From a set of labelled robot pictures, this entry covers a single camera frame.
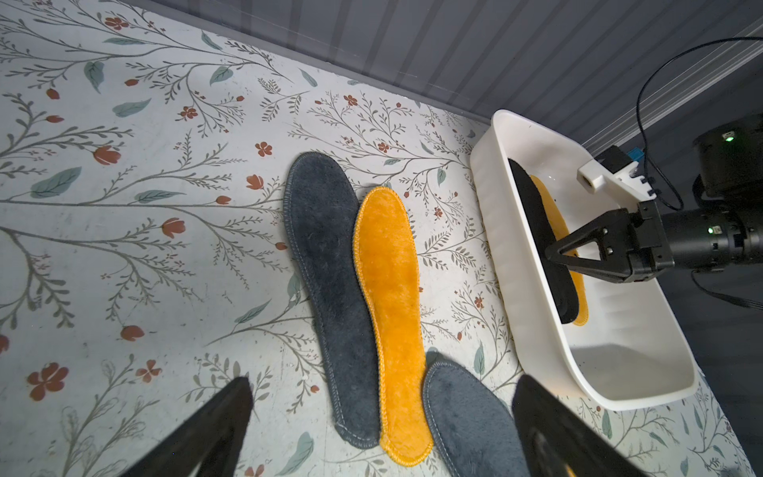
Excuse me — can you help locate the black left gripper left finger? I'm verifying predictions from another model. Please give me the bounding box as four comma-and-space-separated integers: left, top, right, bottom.
124, 377, 254, 476

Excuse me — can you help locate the black right camera cable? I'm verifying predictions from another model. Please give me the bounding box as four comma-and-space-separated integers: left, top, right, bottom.
635, 37, 763, 211

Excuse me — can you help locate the dark grey insole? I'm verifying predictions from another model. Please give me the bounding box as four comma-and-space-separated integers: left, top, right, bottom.
422, 359, 530, 476
283, 152, 381, 449

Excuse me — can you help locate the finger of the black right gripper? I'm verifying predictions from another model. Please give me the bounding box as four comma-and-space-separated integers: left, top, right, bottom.
544, 209, 631, 260
548, 254, 633, 283

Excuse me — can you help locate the dark grey insole lower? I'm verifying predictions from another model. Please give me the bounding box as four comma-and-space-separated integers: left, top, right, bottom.
422, 359, 530, 476

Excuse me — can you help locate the white plastic storage box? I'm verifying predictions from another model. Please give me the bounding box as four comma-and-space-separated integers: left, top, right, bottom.
470, 111, 699, 411

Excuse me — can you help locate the yellow fleece insole upper middle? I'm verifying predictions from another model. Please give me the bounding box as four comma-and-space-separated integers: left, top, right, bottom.
353, 187, 433, 467

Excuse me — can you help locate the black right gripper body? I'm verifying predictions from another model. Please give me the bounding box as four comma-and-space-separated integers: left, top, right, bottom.
619, 201, 676, 280

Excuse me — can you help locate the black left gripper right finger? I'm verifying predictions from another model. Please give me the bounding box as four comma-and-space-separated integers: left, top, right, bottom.
512, 375, 644, 476

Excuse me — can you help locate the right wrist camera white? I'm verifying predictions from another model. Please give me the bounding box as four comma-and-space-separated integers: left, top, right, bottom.
577, 145, 657, 212

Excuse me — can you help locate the black insole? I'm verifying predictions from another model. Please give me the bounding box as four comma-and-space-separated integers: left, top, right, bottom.
508, 159, 578, 324

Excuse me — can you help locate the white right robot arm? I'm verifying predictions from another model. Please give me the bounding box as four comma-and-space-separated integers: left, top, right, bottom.
544, 114, 762, 283

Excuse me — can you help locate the dark grey insole upper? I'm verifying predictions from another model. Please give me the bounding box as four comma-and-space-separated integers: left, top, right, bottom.
283, 152, 381, 449

